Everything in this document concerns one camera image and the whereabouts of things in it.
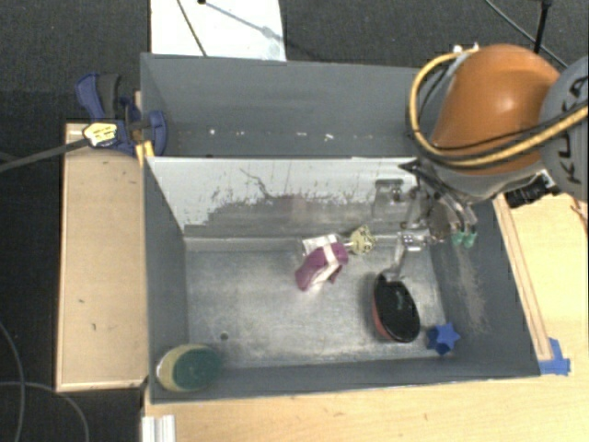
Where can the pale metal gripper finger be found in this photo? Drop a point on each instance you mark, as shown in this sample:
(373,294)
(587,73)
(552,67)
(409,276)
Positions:
(387,199)
(408,242)

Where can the black cylinder on white bracket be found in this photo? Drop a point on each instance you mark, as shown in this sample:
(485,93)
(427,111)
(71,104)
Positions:
(529,194)

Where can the pale yellow small toy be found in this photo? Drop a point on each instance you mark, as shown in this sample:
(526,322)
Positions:
(362,240)

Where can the blue star-shaped toy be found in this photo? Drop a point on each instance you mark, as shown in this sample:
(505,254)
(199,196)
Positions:
(442,338)

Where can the pale wood flat board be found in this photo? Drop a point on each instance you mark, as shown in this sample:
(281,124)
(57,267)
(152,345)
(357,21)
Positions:
(103,265)

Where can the purple and white object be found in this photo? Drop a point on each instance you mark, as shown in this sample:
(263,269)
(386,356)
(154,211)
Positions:
(317,265)

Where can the grey metal bin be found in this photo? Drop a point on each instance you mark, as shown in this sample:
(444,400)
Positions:
(285,329)

